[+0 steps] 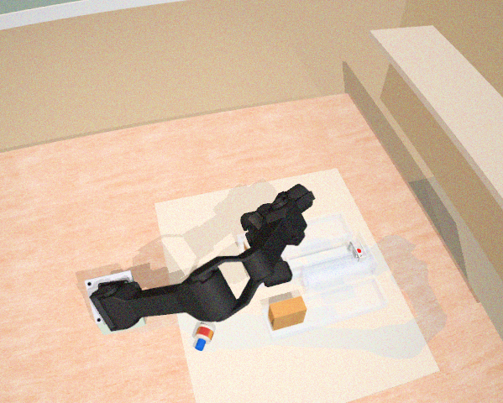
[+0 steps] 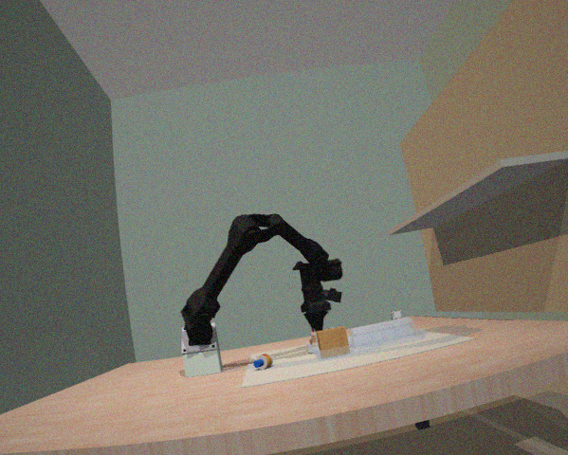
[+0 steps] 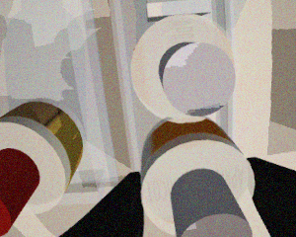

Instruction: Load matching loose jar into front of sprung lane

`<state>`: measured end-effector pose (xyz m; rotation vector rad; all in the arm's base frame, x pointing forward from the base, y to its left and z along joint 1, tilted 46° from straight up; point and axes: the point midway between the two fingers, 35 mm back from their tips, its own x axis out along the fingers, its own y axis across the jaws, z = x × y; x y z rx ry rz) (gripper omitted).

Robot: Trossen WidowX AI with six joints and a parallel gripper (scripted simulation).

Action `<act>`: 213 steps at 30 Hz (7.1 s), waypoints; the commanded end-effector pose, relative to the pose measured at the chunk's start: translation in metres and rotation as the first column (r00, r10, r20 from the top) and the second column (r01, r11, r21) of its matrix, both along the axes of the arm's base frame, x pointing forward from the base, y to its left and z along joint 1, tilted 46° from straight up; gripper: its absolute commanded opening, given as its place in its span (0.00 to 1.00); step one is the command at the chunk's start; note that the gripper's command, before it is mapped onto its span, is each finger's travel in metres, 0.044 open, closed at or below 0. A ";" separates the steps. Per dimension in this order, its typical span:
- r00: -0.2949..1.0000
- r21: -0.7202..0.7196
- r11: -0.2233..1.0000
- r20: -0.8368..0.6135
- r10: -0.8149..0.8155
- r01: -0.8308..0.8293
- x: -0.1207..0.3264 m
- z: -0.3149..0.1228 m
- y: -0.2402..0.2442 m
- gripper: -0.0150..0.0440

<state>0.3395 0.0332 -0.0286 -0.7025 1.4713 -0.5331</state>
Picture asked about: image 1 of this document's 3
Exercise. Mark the orange-brown box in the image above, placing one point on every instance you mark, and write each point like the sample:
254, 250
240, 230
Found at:
287, 313

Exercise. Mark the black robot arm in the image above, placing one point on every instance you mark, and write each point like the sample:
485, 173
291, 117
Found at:
205, 294

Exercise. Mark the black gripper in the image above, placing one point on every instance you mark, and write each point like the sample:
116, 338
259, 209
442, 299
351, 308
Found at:
282, 271

